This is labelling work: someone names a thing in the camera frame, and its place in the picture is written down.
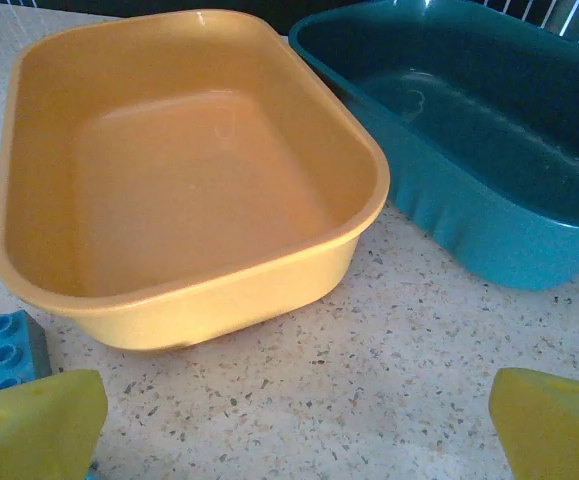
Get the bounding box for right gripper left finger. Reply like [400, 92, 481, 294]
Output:
[0, 368, 109, 480]

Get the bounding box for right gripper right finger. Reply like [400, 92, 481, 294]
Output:
[488, 367, 579, 480]

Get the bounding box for yellow-orange plastic container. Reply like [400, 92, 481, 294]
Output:
[0, 8, 391, 357]

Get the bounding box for teal plastic container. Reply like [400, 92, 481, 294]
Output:
[287, 0, 579, 292]

